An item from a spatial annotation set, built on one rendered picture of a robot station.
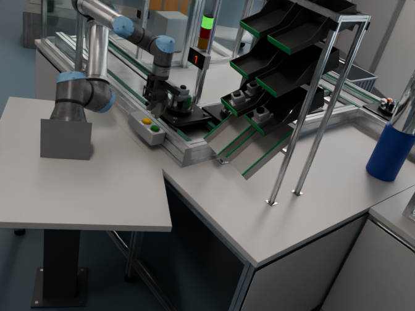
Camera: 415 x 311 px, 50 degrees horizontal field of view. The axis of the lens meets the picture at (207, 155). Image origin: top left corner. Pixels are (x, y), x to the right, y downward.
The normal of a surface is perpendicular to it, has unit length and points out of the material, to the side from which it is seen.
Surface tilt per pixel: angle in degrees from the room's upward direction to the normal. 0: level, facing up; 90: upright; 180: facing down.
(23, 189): 0
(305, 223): 0
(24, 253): 0
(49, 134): 90
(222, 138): 45
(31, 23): 90
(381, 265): 90
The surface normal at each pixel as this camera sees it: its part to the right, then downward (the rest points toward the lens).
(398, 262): -0.76, 0.19
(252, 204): 0.21, -0.83
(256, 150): -0.46, -0.51
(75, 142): 0.19, 0.55
